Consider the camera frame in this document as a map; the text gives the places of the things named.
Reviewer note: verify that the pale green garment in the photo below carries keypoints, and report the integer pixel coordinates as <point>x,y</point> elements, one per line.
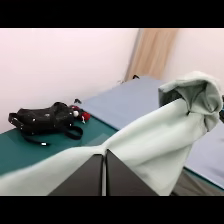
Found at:
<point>156,140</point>

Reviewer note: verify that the red and white toy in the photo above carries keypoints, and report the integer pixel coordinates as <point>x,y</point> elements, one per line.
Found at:
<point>83,115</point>

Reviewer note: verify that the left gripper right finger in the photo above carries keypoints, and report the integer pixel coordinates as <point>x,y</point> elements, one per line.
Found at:
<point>125,180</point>

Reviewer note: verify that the beige curtain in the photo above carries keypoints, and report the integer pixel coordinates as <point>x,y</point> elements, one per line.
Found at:
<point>153,53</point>

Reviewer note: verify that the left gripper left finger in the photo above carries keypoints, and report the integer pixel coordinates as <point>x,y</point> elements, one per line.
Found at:
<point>85,180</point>

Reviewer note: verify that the black bag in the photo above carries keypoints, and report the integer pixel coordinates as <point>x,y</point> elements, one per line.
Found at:
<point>46,118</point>

